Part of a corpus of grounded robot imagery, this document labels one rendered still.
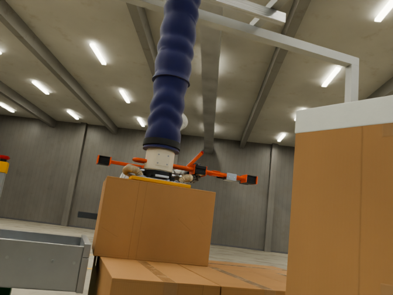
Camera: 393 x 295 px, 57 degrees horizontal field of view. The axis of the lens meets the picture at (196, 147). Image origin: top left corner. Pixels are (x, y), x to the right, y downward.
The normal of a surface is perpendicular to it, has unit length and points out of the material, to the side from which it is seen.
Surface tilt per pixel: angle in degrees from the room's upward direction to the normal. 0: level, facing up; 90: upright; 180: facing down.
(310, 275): 90
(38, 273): 90
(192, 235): 90
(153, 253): 90
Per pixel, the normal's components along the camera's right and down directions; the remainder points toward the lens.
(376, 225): -0.71, -0.23
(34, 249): 0.32, -0.17
